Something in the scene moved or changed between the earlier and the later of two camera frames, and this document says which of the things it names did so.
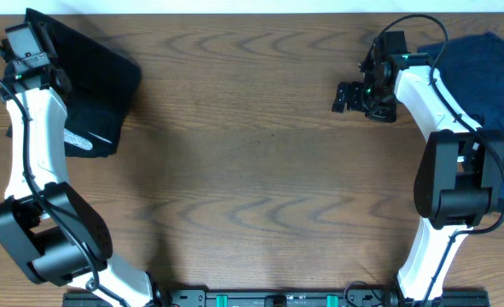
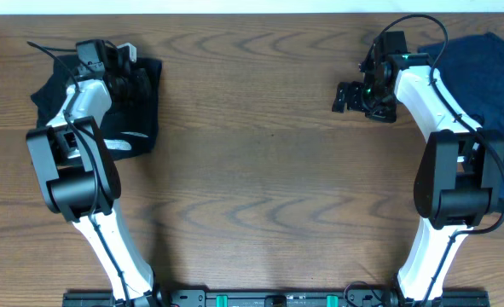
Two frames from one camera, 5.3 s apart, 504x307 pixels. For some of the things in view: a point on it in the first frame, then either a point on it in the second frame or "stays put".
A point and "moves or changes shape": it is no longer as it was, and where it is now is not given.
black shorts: [103, 82] moves or changes shape
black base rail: [295, 298] stays put
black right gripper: [350, 96] stays put
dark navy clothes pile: [485, 75] stays put
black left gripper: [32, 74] -> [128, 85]
